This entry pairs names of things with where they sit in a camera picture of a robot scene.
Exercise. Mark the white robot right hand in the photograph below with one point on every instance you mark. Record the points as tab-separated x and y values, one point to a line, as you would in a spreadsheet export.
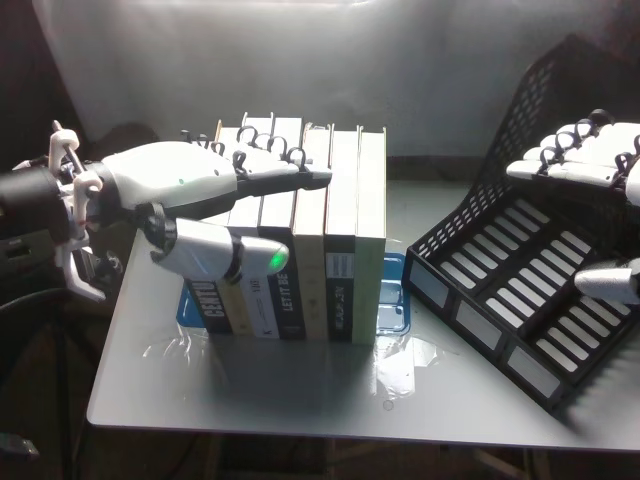
590	150

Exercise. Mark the black Let It Be book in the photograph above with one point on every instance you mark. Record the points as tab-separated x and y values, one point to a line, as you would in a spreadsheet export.
290	300

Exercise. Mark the pale yellow spine book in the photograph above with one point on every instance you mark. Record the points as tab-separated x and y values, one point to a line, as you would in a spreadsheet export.
237	310

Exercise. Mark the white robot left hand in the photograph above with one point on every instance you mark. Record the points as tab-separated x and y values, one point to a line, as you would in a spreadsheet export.
165	180

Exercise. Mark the black tripod stand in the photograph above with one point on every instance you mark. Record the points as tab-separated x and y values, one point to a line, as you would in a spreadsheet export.
62	375

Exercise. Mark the black book grey label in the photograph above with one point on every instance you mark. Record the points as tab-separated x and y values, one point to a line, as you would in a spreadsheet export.
340	300

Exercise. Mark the black Century book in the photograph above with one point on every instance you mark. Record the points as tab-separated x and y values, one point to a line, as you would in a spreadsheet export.
215	305

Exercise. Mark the blue plastic book stand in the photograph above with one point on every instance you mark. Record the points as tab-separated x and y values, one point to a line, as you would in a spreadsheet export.
395	280

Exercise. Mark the white Fashionopolis book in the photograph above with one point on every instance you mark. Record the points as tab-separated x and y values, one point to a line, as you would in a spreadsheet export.
257	310

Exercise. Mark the pale green book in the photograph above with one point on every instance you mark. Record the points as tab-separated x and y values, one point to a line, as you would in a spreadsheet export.
370	290

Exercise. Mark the black three-slot file rack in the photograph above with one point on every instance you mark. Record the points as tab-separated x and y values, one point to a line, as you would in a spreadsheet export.
477	325

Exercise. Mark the white backdrop cloth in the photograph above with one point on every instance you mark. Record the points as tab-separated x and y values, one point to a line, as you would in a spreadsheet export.
350	60

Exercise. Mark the black backdrop curtain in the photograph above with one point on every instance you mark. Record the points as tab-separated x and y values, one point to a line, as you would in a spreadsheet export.
20	60

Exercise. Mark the cream tan book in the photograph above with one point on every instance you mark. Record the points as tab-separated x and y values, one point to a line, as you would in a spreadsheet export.
312	280

